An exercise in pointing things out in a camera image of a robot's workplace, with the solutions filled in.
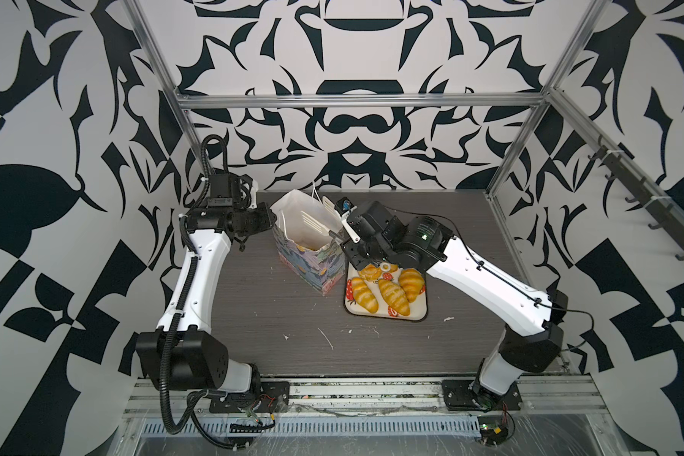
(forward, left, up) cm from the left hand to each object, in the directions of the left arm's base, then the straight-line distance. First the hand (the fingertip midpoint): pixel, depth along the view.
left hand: (269, 213), depth 79 cm
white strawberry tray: (-18, -43, -25) cm, 53 cm away
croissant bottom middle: (-16, -35, -22) cm, 45 cm away
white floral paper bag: (-13, -12, -3) cm, 18 cm away
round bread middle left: (-7, -29, -23) cm, 38 cm away
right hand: (-12, -21, +4) cm, 24 cm away
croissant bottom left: (-14, -26, -24) cm, 38 cm away
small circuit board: (-49, -55, -27) cm, 79 cm away
